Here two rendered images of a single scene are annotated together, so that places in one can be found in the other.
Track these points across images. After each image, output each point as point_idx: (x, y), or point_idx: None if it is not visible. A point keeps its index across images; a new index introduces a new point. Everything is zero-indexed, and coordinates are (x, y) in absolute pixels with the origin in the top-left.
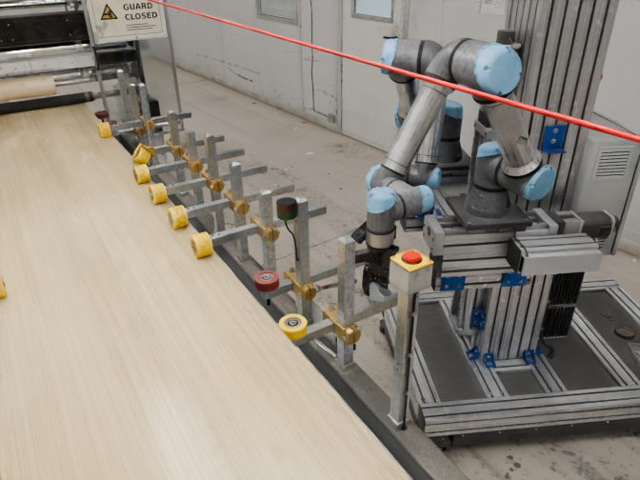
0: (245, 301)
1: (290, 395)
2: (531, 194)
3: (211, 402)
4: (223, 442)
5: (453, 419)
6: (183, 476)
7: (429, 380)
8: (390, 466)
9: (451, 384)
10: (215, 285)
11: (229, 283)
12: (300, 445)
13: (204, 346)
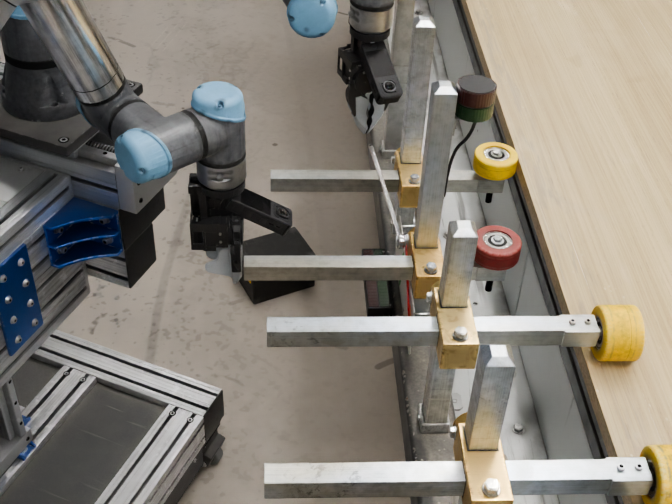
0: (553, 213)
1: (542, 91)
2: None
3: (633, 112)
4: (627, 81)
5: (179, 374)
6: (670, 73)
7: (145, 444)
8: (480, 26)
9: (111, 431)
10: (596, 262)
11: (570, 257)
12: (552, 58)
13: (634, 170)
